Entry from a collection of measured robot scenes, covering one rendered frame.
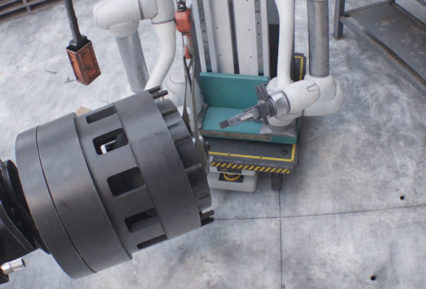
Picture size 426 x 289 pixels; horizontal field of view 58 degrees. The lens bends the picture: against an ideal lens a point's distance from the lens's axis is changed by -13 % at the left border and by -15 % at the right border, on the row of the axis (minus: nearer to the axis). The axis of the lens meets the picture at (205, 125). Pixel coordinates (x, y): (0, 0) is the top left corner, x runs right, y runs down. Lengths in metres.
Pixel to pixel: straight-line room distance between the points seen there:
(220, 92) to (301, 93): 0.71
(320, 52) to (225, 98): 0.59
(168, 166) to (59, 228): 0.38
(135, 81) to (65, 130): 0.71
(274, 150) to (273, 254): 0.54
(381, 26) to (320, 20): 1.53
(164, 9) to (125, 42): 0.23
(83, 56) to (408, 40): 2.70
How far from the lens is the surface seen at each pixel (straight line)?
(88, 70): 1.04
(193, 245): 2.29
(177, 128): 1.35
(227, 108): 2.29
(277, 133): 2.13
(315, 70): 2.00
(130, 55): 1.85
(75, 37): 1.00
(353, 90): 3.07
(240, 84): 2.16
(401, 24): 3.51
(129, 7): 1.67
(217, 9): 2.02
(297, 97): 1.61
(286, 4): 1.78
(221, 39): 2.11
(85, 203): 1.25
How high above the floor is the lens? 2.01
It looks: 46 degrees down
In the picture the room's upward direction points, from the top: 9 degrees counter-clockwise
